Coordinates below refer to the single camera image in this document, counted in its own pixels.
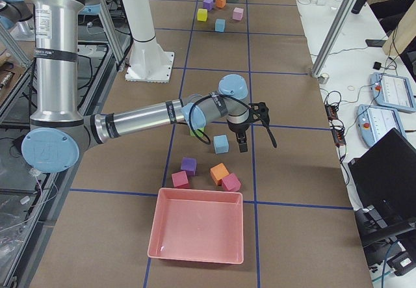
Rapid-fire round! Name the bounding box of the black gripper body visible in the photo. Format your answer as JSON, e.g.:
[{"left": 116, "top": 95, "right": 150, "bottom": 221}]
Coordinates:
[{"left": 227, "top": 113, "right": 250, "bottom": 137}]

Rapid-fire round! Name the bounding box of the light blue foam block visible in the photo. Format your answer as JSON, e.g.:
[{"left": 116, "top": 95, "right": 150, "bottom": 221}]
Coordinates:
[
  {"left": 213, "top": 135, "right": 229, "bottom": 154},
  {"left": 214, "top": 18, "right": 226, "bottom": 33}
]

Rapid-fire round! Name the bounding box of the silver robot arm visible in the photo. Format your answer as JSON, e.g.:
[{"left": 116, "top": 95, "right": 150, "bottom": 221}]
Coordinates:
[{"left": 21, "top": 0, "right": 250, "bottom": 173}]

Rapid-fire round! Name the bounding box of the near orange foam block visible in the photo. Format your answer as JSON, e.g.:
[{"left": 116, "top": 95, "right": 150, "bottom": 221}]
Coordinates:
[{"left": 210, "top": 163, "right": 229, "bottom": 186}]

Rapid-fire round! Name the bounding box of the orange foam block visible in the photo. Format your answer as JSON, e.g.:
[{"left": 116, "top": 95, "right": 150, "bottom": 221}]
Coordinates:
[
  {"left": 215, "top": 0, "right": 226, "bottom": 8},
  {"left": 210, "top": 163, "right": 229, "bottom": 186}
]

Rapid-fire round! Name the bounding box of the near right magenta foam block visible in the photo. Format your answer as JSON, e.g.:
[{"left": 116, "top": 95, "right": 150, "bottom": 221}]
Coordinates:
[{"left": 222, "top": 173, "right": 241, "bottom": 192}]

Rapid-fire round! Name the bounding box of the magenta foam block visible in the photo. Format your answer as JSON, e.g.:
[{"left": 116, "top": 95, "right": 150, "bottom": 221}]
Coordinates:
[
  {"left": 222, "top": 173, "right": 241, "bottom": 192},
  {"left": 171, "top": 171, "right": 190, "bottom": 189}
]

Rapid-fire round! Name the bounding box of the near green foam block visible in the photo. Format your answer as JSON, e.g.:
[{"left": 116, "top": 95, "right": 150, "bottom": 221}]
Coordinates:
[{"left": 190, "top": 127, "right": 205, "bottom": 138}]

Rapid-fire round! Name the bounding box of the near purple foam block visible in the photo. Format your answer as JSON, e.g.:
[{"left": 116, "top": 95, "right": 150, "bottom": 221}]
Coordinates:
[{"left": 181, "top": 157, "right": 197, "bottom": 176}]

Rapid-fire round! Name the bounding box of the purple foam block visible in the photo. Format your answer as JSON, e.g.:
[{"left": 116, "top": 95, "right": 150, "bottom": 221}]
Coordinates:
[
  {"left": 181, "top": 157, "right": 197, "bottom": 176},
  {"left": 203, "top": 0, "right": 215, "bottom": 11}
]

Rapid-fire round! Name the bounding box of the near left magenta foam block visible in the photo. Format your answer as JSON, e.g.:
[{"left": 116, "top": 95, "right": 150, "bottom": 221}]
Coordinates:
[{"left": 171, "top": 171, "right": 190, "bottom": 189}]

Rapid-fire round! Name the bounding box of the pink plastic tray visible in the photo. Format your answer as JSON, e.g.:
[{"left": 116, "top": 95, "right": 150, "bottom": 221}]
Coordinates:
[{"left": 148, "top": 188, "right": 244, "bottom": 265}]

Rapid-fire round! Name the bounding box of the far pink foam block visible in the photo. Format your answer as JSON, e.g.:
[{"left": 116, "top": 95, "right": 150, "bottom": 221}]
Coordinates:
[{"left": 232, "top": 7, "right": 244, "bottom": 21}]

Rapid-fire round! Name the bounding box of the far yellow foam block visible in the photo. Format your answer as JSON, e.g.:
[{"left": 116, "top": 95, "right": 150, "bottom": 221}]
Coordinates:
[{"left": 197, "top": 8, "right": 208, "bottom": 22}]

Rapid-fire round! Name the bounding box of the far orange foam block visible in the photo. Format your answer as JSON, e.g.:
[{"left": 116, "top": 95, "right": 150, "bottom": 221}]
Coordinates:
[{"left": 215, "top": 0, "right": 226, "bottom": 8}]

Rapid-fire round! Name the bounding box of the far purple foam block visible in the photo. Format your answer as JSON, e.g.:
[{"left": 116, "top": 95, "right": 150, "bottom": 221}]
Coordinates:
[{"left": 203, "top": 0, "right": 215, "bottom": 11}]

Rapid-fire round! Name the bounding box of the lower teach pendant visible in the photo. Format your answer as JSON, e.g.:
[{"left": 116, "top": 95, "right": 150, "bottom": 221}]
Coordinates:
[{"left": 357, "top": 104, "right": 406, "bottom": 147}]

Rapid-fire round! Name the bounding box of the teach pendant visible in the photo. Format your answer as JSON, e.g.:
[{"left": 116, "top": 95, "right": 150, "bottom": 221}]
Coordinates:
[
  {"left": 357, "top": 104, "right": 406, "bottom": 147},
  {"left": 370, "top": 72, "right": 415, "bottom": 113}
]

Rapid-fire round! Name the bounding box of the black laptop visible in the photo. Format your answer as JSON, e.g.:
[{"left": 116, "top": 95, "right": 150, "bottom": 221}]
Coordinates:
[{"left": 348, "top": 128, "right": 415, "bottom": 218}]

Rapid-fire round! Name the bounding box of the black smartphone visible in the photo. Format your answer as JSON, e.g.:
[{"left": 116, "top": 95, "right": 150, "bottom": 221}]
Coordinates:
[{"left": 365, "top": 39, "right": 385, "bottom": 47}]

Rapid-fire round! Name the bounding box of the upper teach pendant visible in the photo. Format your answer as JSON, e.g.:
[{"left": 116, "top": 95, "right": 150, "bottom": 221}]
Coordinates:
[{"left": 370, "top": 72, "right": 415, "bottom": 113}]

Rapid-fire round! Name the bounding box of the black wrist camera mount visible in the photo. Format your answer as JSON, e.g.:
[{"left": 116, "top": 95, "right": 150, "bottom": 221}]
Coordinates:
[{"left": 249, "top": 102, "right": 270, "bottom": 127}]

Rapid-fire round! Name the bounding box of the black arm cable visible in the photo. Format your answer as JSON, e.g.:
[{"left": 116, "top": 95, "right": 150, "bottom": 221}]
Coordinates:
[{"left": 190, "top": 95, "right": 278, "bottom": 150}]

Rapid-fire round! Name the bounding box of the white camera stand column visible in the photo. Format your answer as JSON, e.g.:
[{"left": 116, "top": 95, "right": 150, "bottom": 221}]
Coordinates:
[{"left": 122, "top": 0, "right": 175, "bottom": 83}]

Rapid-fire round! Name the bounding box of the aluminium frame post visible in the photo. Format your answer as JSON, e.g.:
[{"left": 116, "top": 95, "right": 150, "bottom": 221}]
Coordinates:
[{"left": 310, "top": 0, "right": 356, "bottom": 78}]

